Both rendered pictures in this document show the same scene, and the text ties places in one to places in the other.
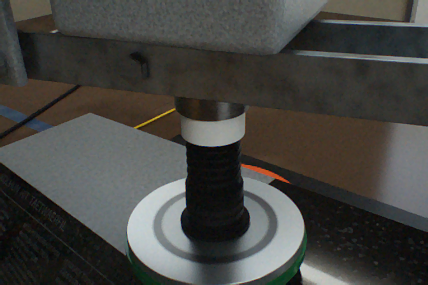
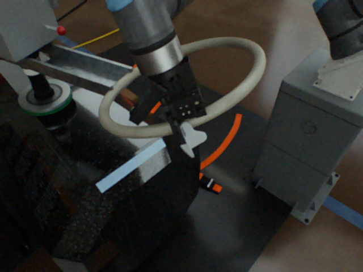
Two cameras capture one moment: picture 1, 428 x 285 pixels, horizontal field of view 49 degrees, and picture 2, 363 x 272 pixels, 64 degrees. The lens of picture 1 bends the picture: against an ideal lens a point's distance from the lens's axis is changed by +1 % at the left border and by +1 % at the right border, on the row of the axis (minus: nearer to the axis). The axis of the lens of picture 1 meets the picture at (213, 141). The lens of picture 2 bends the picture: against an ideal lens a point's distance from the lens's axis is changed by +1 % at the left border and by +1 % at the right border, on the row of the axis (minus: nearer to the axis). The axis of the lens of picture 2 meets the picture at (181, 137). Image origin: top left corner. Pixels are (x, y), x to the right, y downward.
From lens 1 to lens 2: 93 cm
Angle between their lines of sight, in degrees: 20
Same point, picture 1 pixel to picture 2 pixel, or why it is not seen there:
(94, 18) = not seen: outside the picture
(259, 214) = (57, 93)
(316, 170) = not seen: hidden behind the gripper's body
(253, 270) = (45, 107)
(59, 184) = (13, 77)
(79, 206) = (16, 85)
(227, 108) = not seen: hidden behind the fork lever
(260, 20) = (9, 55)
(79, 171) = (21, 73)
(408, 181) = (224, 76)
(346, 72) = (38, 65)
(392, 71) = (45, 66)
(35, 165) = (7, 69)
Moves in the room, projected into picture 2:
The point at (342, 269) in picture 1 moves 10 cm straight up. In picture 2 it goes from (80, 109) to (74, 92)
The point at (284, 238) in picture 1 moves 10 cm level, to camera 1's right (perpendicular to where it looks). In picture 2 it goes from (59, 100) to (83, 101)
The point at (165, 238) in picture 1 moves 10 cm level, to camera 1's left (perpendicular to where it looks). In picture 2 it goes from (28, 98) to (5, 97)
